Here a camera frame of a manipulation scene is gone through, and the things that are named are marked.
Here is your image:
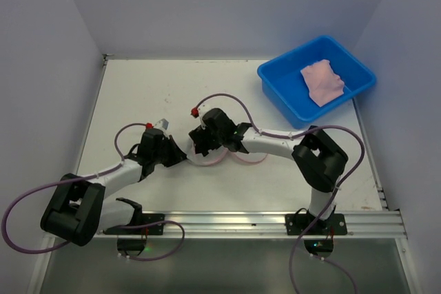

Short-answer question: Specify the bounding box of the white mesh laundry bag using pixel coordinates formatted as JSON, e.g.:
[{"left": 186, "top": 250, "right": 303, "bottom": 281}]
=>
[{"left": 185, "top": 141, "right": 268, "bottom": 167}]

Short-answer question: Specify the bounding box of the pink bra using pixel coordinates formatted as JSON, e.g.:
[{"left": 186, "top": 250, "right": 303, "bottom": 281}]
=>
[{"left": 300, "top": 59, "right": 345, "bottom": 107}]

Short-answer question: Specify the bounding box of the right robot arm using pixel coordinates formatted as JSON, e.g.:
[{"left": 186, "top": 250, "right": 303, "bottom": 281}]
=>
[{"left": 189, "top": 107, "right": 348, "bottom": 222}]

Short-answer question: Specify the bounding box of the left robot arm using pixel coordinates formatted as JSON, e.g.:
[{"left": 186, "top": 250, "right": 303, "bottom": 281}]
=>
[{"left": 40, "top": 128, "right": 187, "bottom": 246}]

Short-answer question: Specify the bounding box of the blue plastic bin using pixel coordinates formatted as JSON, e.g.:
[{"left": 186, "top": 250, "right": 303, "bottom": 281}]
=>
[{"left": 257, "top": 36, "right": 376, "bottom": 129}]

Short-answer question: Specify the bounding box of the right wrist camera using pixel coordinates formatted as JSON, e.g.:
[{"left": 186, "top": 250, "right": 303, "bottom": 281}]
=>
[{"left": 190, "top": 103, "right": 213, "bottom": 128}]

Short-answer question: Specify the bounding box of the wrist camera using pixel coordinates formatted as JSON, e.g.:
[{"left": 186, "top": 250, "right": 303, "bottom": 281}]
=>
[
  {"left": 190, "top": 103, "right": 213, "bottom": 128},
  {"left": 145, "top": 118, "right": 169, "bottom": 136}
]

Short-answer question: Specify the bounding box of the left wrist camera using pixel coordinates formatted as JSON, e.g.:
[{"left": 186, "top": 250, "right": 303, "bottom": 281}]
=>
[{"left": 145, "top": 118, "right": 169, "bottom": 136}]

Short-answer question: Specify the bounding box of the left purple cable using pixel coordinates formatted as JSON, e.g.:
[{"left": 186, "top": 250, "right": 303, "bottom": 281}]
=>
[{"left": 1, "top": 121, "right": 187, "bottom": 262}]

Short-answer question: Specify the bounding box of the purple cable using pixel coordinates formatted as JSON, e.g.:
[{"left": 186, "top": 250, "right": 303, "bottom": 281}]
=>
[
  {"left": 191, "top": 93, "right": 366, "bottom": 294},
  {"left": 1, "top": 121, "right": 187, "bottom": 262}
]

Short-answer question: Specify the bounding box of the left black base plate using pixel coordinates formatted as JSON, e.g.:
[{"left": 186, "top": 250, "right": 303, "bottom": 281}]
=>
[{"left": 103, "top": 213, "right": 165, "bottom": 236}]

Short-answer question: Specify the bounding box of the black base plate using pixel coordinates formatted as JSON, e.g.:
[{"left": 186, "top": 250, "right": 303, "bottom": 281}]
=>
[
  {"left": 103, "top": 213, "right": 165, "bottom": 236},
  {"left": 285, "top": 208, "right": 348, "bottom": 235}
]

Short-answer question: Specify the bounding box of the aluminium mounting rail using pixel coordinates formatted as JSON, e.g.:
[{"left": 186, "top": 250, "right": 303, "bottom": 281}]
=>
[{"left": 96, "top": 208, "right": 409, "bottom": 240}]

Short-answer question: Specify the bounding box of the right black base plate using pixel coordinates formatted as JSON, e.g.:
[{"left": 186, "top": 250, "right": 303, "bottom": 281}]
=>
[{"left": 285, "top": 208, "right": 348, "bottom": 235}]

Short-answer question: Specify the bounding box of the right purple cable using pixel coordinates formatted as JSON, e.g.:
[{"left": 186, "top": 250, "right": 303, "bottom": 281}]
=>
[{"left": 191, "top": 93, "right": 366, "bottom": 294}]

